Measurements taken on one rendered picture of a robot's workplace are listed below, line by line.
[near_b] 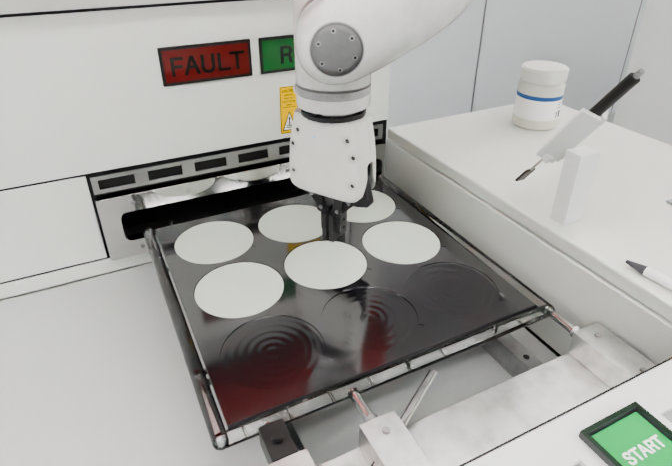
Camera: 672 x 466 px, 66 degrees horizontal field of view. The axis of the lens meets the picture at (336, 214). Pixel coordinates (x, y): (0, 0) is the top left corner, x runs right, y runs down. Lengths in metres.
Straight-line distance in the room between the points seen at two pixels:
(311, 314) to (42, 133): 0.39
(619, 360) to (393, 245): 0.28
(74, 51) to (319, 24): 0.33
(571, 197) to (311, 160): 0.29
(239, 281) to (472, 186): 0.32
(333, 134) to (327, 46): 0.14
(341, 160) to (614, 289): 0.31
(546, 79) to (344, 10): 0.47
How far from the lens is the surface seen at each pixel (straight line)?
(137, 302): 0.75
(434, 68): 2.81
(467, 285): 0.62
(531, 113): 0.89
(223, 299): 0.59
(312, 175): 0.62
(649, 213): 0.71
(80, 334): 0.73
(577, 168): 0.61
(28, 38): 0.69
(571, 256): 0.61
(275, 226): 0.71
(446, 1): 0.50
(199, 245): 0.69
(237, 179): 0.77
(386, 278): 0.61
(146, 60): 0.71
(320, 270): 0.62
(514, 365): 0.63
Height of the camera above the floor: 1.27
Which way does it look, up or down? 30 degrees down
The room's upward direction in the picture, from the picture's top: straight up
